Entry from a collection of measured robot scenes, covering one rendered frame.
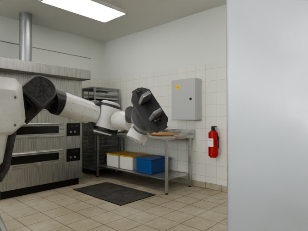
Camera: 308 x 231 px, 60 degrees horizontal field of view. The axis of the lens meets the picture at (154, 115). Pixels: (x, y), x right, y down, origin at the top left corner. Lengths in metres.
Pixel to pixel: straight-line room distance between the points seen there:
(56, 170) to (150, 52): 2.86
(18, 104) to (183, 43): 4.37
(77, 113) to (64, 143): 3.80
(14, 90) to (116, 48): 5.58
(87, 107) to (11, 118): 0.31
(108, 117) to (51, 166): 3.74
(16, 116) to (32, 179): 3.84
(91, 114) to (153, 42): 4.55
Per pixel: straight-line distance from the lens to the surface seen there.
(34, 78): 0.96
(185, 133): 4.73
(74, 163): 4.95
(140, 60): 5.71
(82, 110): 1.02
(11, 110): 0.83
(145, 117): 0.67
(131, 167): 4.90
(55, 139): 4.73
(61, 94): 1.00
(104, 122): 1.05
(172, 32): 5.26
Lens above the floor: 1.17
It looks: 1 degrees up
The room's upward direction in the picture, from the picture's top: straight up
